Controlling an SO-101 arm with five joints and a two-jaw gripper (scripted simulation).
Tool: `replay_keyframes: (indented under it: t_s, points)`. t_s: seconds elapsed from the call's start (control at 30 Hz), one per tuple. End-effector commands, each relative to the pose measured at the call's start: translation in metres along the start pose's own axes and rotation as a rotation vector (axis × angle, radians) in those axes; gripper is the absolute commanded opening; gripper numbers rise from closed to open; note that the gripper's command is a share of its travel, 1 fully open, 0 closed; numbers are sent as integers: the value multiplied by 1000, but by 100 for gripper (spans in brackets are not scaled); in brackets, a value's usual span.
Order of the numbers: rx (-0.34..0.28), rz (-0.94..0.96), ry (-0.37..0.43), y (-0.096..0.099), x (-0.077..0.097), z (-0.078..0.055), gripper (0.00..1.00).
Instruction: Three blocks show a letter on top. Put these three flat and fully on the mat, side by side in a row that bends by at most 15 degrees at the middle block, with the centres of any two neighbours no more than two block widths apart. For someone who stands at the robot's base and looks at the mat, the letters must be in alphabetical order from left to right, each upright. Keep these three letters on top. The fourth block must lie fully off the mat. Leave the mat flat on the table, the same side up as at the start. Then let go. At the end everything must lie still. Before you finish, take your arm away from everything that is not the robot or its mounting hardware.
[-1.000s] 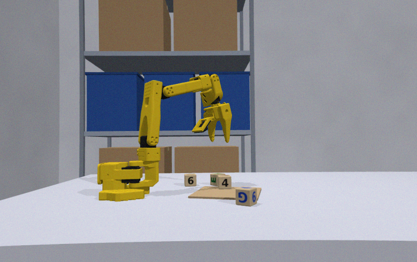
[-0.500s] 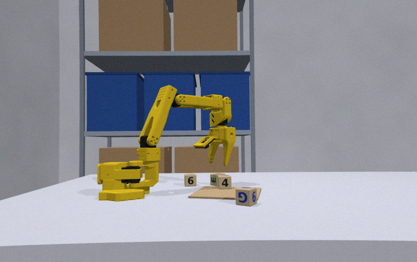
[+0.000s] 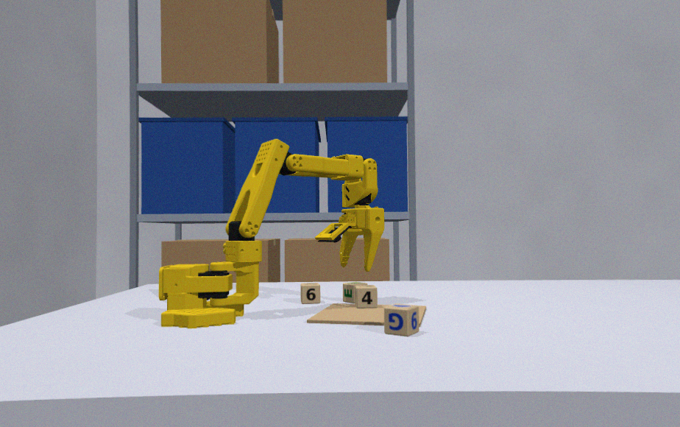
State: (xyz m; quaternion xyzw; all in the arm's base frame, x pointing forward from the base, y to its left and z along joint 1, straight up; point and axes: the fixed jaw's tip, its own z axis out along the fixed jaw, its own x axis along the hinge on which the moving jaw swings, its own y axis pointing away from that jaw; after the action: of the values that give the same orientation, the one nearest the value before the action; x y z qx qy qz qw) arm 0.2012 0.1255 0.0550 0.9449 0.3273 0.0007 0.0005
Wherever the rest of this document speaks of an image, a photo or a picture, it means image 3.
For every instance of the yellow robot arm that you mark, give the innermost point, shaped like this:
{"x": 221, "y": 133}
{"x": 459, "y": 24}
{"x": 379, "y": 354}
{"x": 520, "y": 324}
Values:
{"x": 191, "y": 286}

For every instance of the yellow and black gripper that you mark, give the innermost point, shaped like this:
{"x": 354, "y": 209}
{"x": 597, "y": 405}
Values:
{"x": 363, "y": 221}

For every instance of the tan flat mat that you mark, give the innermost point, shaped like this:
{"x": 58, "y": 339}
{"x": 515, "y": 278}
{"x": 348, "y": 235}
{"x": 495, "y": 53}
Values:
{"x": 348, "y": 314}

